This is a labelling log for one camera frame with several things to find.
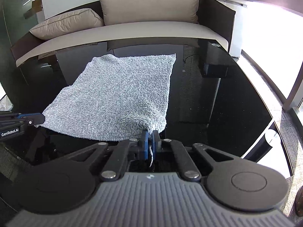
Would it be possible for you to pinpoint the grey fluffy towel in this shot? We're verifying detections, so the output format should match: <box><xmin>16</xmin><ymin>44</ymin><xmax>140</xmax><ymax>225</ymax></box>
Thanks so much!
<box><xmin>43</xmin><ymin>54</ymin><xmax>176</xmax><ymax>141</ymax></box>

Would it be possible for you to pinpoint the cardboard box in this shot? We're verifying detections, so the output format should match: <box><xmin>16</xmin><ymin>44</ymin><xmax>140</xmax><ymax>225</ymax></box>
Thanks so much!
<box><xmin>23</xmin><ymin>0</ymin><xmax>43</xmax><ymax>19</ymax></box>

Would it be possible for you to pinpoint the dark sofa with beige seat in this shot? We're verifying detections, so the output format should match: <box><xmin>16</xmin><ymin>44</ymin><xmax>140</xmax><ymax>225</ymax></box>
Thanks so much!
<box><xmin>10</xmin><ymin>0</ymin><xmax>236</xmax><ymax>66</ymax></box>

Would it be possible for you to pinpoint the small beige side cushion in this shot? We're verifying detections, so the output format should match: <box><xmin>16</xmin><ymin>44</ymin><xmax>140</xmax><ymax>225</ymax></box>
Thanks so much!
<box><xmin>29</xmin><ymin>8</ymin><xmax>104</xmax><ymax>40</ymax></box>

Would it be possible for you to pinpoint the large beige back cushion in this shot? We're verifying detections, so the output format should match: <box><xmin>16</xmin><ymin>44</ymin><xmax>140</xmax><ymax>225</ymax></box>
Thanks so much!
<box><xmin>99</xmin><ymin>0</ymin><xmax>199</xmax><ymax>26</ymax></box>

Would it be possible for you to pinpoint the silver mini fridge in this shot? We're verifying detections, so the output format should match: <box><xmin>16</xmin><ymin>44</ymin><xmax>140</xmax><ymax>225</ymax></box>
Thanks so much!
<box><xmin>217</xmin><ymin>0</ymin><xmax>248</xmax><ymax>58</ymax></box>

